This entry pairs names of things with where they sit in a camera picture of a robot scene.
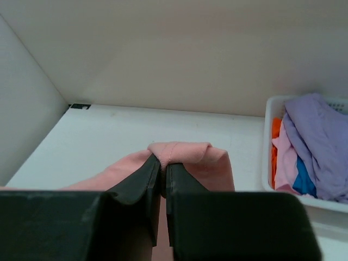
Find white plastic basket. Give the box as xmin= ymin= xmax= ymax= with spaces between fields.
xmin=260 ymin=95 xmax=348 ymax=214

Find light pink t shirt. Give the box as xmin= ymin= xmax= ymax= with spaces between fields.
xmin=271 ymin=121 xmax=300 ymax=195

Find black corner label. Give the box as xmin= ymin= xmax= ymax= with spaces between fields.
xmin=70 ymin=103 xmax=91 ymax=110

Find purple t shirt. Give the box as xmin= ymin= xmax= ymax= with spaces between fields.
xmin=283 ymin=94 xmax=347 ymax=204

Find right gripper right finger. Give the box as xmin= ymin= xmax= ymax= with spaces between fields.
xmin=166 ymin=164 xmax=322 ymax=260

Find blue t shirt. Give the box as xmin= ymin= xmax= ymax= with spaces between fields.
xmin=293 ymin=156 xmax=317 ymax=198

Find salmon pink t shirt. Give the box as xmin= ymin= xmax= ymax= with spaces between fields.
xmin=1 ymin=142 xmax=234 ymax=251

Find orange t shirt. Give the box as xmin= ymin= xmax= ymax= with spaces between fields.
xmin=271 ymin=117 xmax=282 ymax=189

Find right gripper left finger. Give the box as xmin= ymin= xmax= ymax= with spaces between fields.
xmin=1 ymin=156 xmax=160 ymax=260

